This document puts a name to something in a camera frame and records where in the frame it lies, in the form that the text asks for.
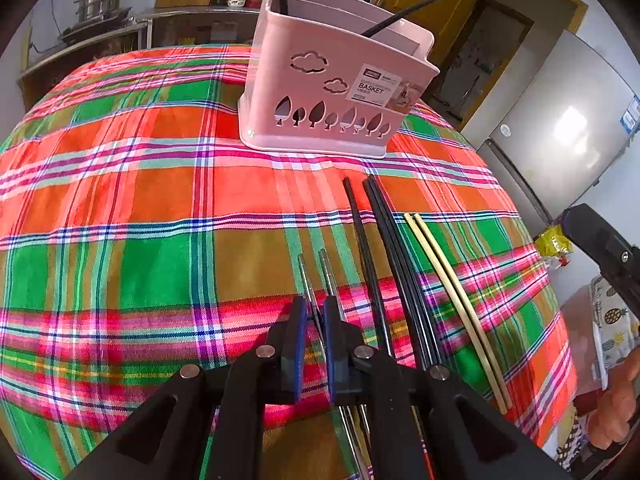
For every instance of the pineapple print cloth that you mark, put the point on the pineapple print cloth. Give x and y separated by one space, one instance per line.
612 320

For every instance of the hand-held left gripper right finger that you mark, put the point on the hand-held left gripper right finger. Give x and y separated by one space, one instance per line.
331 355

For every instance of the steel steamer pot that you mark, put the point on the steel steamer pot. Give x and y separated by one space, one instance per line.
102 2

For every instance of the steel kitchen counter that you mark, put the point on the steel kitchen counter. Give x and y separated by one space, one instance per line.
60 62

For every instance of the silver refrigerator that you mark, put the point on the silver refrigerator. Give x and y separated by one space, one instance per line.
555 130

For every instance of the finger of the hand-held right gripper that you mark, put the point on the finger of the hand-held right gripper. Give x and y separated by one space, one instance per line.
600 245

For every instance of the wooden chopstick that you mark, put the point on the wooden chopstick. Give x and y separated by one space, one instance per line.
436 262
475 320

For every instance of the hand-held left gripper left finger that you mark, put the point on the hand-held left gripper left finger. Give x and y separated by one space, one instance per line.
301 355

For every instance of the yellow plastic bag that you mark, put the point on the yellow plastic bag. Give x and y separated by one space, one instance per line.
552 245

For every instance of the plaid tablecloth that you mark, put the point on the plaid tablecloth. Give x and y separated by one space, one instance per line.
150 210

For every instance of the pink plastic utensil basket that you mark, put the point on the pink plastic utensil basket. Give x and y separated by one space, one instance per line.
300 90

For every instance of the dark wok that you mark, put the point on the dark wok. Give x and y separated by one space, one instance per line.
95 29

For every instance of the person's right forearm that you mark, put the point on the person's right forearm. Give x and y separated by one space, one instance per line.
617 405

